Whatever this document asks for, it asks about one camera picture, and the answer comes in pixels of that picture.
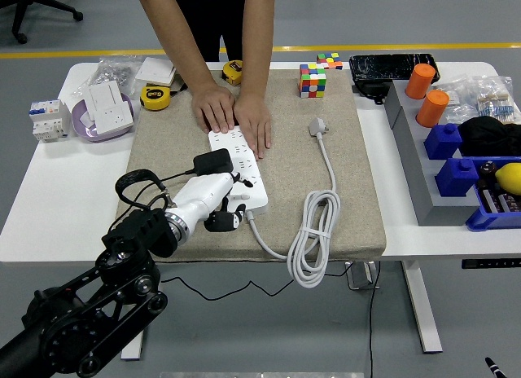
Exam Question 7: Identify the grey stepped stand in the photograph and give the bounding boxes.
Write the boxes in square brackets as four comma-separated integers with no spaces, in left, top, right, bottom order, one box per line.
[384,79,481,227]

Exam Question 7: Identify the round yellow tape measure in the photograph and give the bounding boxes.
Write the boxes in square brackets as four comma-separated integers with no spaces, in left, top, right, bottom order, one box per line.
[139,70,190,112]

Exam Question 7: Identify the small rubik's cube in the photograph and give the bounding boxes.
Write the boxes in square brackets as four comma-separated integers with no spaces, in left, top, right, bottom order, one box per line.
[316,52,344,71]

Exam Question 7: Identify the blue block with knob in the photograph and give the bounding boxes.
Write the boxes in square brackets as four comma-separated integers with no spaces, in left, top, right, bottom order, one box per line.
[434,156,480,198]
[423,123,464,161]

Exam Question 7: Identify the person's left hand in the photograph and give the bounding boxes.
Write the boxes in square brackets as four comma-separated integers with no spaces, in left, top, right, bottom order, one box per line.
[233,93,273,159]

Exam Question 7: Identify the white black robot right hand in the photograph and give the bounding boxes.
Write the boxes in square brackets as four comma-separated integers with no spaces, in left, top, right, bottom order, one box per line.
[484,356,506,378]

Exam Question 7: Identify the white power cord with plug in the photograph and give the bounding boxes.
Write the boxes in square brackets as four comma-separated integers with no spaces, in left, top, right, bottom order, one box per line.
[243,116,341,290]

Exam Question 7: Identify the hanging black cable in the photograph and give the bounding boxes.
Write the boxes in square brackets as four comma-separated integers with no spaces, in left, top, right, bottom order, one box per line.
[367,262,382,378]

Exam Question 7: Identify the black power adapter with cord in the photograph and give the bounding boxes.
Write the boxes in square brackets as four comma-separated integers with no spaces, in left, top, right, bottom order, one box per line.
[160,148,235,184]

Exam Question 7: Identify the thin black cable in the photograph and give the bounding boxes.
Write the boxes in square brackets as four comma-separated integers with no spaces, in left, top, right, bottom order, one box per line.
[160,260,351,304]

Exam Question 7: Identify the clear bag of parts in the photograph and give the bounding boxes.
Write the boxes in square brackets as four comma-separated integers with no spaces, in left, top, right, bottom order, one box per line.
[433,78,481,125]

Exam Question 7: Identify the small black box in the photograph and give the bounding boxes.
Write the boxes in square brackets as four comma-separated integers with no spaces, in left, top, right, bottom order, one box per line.
[352,80,390,106]

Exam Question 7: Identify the person's torso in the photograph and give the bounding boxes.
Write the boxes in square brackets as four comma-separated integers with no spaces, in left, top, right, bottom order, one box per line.
[170,0,247,64]

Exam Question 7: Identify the person's right hand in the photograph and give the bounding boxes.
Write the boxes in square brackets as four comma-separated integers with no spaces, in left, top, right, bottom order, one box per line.
[190,84,236,134]

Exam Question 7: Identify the grey-brown mat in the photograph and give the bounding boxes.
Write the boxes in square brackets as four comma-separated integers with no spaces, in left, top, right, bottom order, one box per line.
[116,68,387,264]

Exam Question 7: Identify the white wall socket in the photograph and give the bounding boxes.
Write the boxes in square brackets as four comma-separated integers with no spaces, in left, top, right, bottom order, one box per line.
[94,103,135,136]

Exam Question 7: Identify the black table control panel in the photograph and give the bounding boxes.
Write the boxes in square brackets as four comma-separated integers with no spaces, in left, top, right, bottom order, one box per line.
[461,258,521,270]

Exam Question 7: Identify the metal bracket under table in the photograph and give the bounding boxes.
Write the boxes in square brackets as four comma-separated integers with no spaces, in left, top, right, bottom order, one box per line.
[344,262,380,291]

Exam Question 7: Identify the orange cylinder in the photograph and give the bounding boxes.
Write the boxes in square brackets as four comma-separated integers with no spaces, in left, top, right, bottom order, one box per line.
[404,63,436,100]
[415,89,450,129]

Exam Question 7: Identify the white switch panel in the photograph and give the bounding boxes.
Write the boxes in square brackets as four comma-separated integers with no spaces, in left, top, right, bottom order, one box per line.
[83,81,123,122]

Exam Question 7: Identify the yellow lemon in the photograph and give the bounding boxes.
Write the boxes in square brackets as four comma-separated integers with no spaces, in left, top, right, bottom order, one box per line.
[493,162,521,196]

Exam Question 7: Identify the white flat box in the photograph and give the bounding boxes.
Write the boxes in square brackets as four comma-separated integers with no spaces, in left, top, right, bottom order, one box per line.
[134,56,177,86]

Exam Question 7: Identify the large rubik's cube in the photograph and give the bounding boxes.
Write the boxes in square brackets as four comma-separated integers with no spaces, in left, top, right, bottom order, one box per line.
[298,63,327,99]

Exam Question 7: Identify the square yellow tape measure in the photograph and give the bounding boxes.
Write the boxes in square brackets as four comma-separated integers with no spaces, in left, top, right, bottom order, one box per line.
[221,59,244,86]

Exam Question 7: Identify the clear bag of resistors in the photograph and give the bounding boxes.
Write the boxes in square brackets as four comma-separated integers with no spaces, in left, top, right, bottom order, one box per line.
[467,74,521,125]

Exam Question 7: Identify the dark components in bin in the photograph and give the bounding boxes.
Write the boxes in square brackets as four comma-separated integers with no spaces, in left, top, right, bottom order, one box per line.
[478,160,521,214]

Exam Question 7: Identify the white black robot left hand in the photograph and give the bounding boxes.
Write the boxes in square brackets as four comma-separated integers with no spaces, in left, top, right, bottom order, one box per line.
[169,171,254,237]

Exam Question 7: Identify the black glossy tray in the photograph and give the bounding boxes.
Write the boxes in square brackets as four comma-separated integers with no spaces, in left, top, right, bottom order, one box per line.
[348,53,441,86]

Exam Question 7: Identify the white circuit breaker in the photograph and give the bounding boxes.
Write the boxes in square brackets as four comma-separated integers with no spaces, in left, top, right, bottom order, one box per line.
[28,99,72,144]

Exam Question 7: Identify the clear bag of screws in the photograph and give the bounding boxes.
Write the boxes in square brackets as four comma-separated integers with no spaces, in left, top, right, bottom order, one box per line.
[71,55,143,98]

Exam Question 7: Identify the white table leg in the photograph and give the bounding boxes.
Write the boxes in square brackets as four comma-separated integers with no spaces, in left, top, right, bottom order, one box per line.
[401,260,444,354]
[120,331,144,361]

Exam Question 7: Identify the black office chair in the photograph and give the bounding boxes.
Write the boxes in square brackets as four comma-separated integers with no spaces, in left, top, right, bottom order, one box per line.
[0,0,85,45]

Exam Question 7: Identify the black cloth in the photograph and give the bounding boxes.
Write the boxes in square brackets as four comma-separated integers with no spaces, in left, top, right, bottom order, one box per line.
[457,116,521,158]

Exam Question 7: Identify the white power strip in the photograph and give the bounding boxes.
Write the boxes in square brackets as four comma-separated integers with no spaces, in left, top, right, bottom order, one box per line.
[208,127,269,218]

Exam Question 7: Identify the blue plastic bin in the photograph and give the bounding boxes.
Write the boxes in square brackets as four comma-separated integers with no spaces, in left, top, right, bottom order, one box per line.
[465,156,521,232]

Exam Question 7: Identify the purple bowl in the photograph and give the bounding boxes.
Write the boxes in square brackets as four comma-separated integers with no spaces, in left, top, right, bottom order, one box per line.
[71,93,135,143]

